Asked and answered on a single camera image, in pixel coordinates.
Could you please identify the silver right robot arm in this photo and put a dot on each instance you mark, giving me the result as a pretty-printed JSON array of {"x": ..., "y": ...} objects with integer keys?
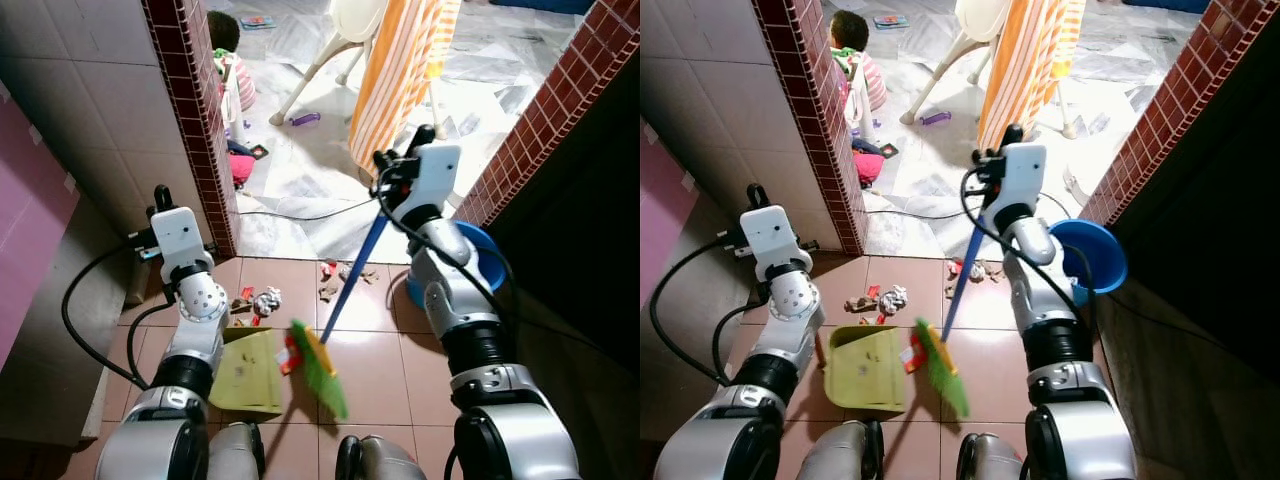
[
  {"x": 470, "y": 320},
  {"x": 1055, "y": 330}
]

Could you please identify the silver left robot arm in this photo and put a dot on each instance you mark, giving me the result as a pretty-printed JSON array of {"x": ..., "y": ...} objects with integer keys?
[
  {"x": 785, "y": 335},
  {"x": 190, "y": 335}
]

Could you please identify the orange striped cloth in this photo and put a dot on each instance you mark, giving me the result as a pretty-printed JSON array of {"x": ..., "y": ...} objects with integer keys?
[
  {"x": 395, "y": 80},
  {"x": 1020, "y": 70}
]

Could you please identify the small purple toy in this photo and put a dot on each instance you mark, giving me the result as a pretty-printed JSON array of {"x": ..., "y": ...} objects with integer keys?
[
  {"x": 936, "y": 118},
  {"x": 305, "y": 119}
]

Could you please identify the pink cabinet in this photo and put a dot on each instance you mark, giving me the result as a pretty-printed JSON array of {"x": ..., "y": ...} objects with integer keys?
[
  {"x": 30, "y": 230},
  {"x": 662, "y": 215}
]

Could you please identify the pink red toy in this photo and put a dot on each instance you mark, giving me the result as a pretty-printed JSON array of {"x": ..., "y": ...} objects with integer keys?
[
  {"x": 241, "y": 168},
  {"x": 866, "y": 166}
]

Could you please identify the white plastic chair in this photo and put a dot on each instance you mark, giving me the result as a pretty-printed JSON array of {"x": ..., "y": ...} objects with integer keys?
[
  {"x": 965, "y": 45},
  {"x": 340, "y": 40}
]

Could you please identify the brown and red litter pile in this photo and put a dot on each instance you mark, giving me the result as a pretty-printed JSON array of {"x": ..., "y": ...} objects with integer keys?
[
  {"x": 345, "y": 273},
  {"x": 975, "y": 270}
]

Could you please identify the blue plastic basin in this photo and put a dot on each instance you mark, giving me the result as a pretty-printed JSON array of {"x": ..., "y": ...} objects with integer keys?
[
  {"x": 1095, "y": 255},
  {"x": 490, "y": 262}
]

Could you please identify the crumpled white paper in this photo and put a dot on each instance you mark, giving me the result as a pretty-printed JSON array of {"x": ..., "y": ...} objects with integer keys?
[
  {"x": 892, "y": 298},
  {"x": 267, "y": 300}
]

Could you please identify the sitting child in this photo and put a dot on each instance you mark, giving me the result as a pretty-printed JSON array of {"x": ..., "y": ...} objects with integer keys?
[
  {"x": 860, "y": 65},
  {"x": 232, "y": 70}
]

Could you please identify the colourful flat book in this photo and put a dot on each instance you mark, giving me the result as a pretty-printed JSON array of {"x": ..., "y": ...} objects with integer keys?
[
  {"x": 890, "y": 20},
  {"x": 258, "y": 20}
]

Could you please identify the yellow-green plastic dustpan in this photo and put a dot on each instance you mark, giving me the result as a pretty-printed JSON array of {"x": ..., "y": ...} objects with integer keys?
[
  {"x": 245, "y": 375},
  {"x": 865, "y": 370}
]

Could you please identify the red wrapper scrap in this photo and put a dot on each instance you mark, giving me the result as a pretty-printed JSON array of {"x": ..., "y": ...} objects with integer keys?
[
  {"x": 291, "y": 356},
  {"x": 913, "y": 353}
]

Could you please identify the silver robot left leg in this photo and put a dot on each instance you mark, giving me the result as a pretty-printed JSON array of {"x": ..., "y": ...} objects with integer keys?
[
  {"x": 845, "y": 455},
  {"x": 238, "y": 455}
]

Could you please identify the silver robot leg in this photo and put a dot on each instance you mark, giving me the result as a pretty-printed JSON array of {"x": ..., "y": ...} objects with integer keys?
[
  {"x": 385, "y": 460},
  {"x": 992, "y": 458},
  {"x": 845, "y": 455},
  {"x": 238, "y": 455}
]

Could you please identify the silver robot right leg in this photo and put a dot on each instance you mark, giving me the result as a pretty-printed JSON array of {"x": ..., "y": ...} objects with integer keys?
[
  {"x": 992, "y": 458},
  {"x": 385, "y": 460}
]

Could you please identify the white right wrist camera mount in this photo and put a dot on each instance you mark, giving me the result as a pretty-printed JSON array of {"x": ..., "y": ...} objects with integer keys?
[
  {"x": 1022, "y": 172},
  {"x": 438, "y": 175}
]

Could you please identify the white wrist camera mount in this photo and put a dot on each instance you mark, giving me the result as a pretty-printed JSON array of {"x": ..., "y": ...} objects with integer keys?
[
  {"x": 1022, "y": 172},
  {"x": 772, "y": 238},
  {"x": 438, "y": 175},
  {"x": 180, "y": 240}
]

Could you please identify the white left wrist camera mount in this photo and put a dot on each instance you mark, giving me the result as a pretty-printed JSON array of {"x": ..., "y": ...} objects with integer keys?
[
  {"x": 180, "y": 240},
  {"x": 772, "y": 238}
]

